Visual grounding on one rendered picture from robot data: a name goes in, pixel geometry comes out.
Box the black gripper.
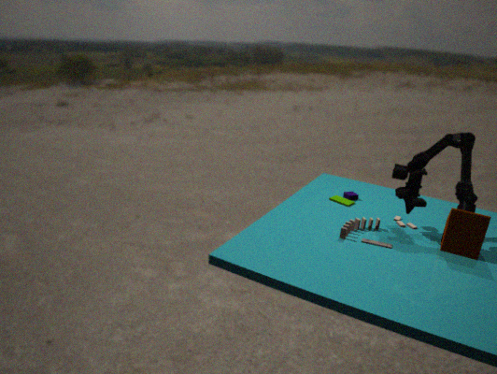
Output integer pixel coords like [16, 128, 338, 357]
[403, 181, 427, 214]

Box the green flat rectangular block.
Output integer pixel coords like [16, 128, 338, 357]
[329, 195, 355, 207]

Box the purple block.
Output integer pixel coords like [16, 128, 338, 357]
[343, 192, 358, 200]

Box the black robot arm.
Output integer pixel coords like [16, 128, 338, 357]
[392, 133, 477, 212]

